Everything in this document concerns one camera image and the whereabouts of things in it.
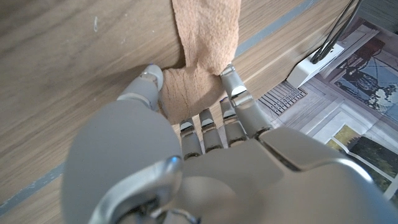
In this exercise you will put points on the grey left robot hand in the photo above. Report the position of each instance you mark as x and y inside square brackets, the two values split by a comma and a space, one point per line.
[233, 180]

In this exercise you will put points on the tan elastic arm wrap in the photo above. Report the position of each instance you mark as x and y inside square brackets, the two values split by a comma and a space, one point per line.
[205, 37]

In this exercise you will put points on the white power strip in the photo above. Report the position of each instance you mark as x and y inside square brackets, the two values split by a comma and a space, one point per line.
[308, 70]

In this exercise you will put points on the printed window backdrop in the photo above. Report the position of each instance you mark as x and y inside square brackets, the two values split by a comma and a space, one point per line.
[357, 93]

